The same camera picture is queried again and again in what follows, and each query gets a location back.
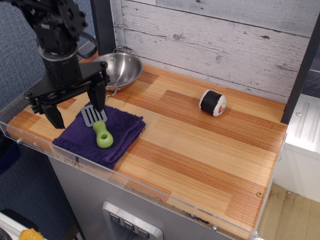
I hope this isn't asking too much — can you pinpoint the clear acrylic guard rail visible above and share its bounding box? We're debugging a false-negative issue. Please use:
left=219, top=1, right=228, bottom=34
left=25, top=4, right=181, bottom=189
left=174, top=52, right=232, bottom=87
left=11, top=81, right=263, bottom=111
left=0, top=37, right=288, bottom=240

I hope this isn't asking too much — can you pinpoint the dark vertical corner post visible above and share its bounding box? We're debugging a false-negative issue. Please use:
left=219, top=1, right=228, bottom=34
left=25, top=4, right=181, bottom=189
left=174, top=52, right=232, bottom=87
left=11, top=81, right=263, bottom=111
left=90, top=0, right=116, bottom=56

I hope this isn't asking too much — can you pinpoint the folded purple towel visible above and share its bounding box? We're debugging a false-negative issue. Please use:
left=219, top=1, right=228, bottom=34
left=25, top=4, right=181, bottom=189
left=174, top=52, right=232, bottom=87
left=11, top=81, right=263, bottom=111
left=52, top=105, right=146, bottom=169

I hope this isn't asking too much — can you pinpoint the silver dispenser panel with buttons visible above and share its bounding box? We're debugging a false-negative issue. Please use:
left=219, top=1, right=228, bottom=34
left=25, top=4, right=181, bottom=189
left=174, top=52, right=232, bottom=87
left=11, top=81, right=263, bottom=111
left=102, top=201, right=164, bottom=240

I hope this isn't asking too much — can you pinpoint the stainless steel bowl with handles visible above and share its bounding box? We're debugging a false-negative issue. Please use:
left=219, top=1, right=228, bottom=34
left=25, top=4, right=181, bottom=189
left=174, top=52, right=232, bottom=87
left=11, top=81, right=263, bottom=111
left=93, top=46, right=143, bottom=98

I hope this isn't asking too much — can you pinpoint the plush sushi roll toy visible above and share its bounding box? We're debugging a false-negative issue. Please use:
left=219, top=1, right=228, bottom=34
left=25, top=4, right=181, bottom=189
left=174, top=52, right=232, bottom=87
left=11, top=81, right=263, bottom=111
left=198, top=89, right=227, bottom=117

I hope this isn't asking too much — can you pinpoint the grey spatula with green handle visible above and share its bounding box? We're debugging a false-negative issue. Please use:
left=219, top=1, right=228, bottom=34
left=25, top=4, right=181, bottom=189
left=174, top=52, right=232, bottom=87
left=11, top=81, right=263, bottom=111
left=80, top=104, right=114, bottom=149

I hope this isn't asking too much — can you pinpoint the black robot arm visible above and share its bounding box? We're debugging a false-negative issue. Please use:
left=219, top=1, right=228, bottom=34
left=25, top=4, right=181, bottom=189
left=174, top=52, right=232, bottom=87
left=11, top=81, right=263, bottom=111
left=10, top=0, right=109, bottom=129

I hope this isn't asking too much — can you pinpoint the black cable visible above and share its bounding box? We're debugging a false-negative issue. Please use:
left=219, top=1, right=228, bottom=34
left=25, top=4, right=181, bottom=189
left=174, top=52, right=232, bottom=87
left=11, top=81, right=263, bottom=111
left=76, top=32, right=98, bottom=60

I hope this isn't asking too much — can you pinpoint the yellow and black object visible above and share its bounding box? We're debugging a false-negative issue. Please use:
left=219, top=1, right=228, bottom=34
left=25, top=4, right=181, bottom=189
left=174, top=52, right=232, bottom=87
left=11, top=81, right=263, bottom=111
left=18, top=228, right=45, bottom=240

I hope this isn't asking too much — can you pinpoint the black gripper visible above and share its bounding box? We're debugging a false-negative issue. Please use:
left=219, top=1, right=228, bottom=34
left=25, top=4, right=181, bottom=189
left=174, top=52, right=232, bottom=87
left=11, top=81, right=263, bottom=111
left=24, top=56, right=109, bottom=129

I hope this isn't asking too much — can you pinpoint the white ribbed side cabinet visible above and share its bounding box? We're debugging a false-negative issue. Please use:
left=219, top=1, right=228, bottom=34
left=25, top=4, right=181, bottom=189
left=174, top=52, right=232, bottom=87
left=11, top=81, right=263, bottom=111
left=273, top=94, right=320, bottom=202

